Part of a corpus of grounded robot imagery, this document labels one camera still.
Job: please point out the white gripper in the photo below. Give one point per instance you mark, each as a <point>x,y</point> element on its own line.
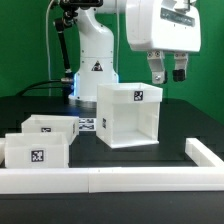
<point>160,25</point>

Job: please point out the white drawer cabinet box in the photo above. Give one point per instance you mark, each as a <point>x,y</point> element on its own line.
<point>128,114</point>

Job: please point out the white drawer tray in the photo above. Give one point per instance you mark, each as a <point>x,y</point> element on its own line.
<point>36,150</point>
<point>69,125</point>

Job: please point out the white front drawer tray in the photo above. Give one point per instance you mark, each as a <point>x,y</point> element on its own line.
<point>36,150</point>

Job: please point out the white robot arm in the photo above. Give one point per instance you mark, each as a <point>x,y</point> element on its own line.
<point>97,48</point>

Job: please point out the fiducial marker sheet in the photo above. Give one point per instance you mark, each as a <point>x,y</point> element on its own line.
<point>87,124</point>

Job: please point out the white fence right rail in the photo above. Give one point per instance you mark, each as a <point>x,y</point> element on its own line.
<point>201,155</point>

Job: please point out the white fence rail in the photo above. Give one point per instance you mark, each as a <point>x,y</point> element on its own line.
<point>2,150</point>
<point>201,155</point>
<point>96,180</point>

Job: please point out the white fence front rail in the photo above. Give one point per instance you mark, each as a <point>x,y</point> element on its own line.
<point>96,180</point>

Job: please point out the white fence left rail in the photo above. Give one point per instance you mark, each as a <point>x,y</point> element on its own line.
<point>2,150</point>

